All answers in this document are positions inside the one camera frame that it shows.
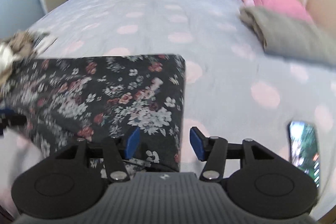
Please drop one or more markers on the grey-beige folded garment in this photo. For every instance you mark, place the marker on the grey-beige folded garment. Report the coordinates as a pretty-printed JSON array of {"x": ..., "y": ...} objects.
[{"x": 288, "y": 32}]

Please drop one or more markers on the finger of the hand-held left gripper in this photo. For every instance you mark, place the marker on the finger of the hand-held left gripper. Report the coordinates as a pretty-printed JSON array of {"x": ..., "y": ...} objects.
[{"x": 11, "y": 119}]

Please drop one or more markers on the bed with pink dotted sheet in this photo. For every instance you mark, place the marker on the bed with pink dotted sheet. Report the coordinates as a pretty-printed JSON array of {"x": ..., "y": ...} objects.
[{"x": 210, "y": 43}]

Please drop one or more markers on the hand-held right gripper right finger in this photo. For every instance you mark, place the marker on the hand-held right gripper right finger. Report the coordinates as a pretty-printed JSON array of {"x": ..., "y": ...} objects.
[{"x": 197, "y": 142}]

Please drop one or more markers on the pile of white beige clothes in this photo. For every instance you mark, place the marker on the pile of white beige clothes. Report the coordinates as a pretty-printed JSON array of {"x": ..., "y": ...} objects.
[
  {"x": 4, "y": 54},
  {"x": 21, "y": 41}
]

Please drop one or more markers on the smartphone with lit screen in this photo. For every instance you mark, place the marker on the smartphone with lit screen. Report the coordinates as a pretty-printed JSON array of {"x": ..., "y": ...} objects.
[{"x": 304, "y": 150}]

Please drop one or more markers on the dark floral pants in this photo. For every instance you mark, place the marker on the dark floral pants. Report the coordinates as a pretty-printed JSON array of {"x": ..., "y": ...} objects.
[{"x": 105, "y": 95}]

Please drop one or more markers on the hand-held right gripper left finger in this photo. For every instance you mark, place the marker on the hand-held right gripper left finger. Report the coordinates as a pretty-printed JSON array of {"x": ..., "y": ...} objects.
[{"x": 133, "y": 141}]

